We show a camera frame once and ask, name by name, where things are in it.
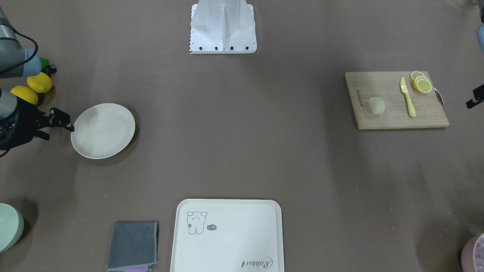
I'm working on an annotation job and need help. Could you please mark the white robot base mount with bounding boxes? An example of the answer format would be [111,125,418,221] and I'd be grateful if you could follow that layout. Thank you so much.
[189,0,258,54]

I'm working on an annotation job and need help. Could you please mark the purple cloth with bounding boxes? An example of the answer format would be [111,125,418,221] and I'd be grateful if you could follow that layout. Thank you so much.
[107,265,152,272]

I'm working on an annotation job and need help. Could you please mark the pink ice bucket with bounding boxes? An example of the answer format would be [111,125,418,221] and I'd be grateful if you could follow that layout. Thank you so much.
[461,234,484,272]

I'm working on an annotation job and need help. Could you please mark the cream round plate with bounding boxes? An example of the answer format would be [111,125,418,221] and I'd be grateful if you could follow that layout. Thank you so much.
[71,103,135,159]

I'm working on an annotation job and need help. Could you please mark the yellow lemon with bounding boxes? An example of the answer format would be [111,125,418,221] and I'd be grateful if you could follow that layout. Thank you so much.
[10,86,39,106]
[26,72,53,93]

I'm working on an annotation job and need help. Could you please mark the cream rabbit tray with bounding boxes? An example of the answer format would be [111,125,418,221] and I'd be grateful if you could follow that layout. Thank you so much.
[171,199,285,272]

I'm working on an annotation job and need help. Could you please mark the bamboo cutting board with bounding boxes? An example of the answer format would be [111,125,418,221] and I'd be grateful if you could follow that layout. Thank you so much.
[344,72,450,130]

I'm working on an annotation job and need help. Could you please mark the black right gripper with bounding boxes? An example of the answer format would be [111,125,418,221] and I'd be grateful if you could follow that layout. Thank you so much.
[0,99,75,150]

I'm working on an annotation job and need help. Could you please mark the dark cherries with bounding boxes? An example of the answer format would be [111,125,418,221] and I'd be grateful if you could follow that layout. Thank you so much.
[42,64,57,76]

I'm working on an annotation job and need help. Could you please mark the mint green bowl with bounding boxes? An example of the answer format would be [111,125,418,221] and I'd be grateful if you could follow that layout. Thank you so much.
[0,203,24,252]

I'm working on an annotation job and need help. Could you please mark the yellow plastic knife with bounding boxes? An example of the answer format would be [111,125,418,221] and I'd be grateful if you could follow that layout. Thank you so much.
[400,77,416,117]

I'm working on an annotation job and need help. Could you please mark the upper yellow lemon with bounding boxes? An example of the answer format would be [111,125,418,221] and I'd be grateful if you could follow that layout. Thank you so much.
[10,86,39,106]

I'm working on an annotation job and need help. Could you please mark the green lime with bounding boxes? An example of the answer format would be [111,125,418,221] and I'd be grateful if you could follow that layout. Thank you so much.
[39,57,50,70]

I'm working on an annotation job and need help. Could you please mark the grey folded cloth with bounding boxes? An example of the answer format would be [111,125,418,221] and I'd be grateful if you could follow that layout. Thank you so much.
[107,221,158,270]

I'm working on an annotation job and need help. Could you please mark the lemon slices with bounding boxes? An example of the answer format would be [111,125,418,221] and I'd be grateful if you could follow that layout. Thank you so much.
[410,71,434,93]

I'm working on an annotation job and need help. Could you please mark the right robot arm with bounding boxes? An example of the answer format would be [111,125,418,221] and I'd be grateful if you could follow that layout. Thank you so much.
[0,10,74,156]

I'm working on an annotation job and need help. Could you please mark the lower yellow lemon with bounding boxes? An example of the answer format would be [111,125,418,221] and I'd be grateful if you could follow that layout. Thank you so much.
[26,72,53,93]

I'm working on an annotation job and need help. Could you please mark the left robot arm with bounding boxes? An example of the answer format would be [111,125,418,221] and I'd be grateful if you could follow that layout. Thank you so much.
[465,0,484,109]

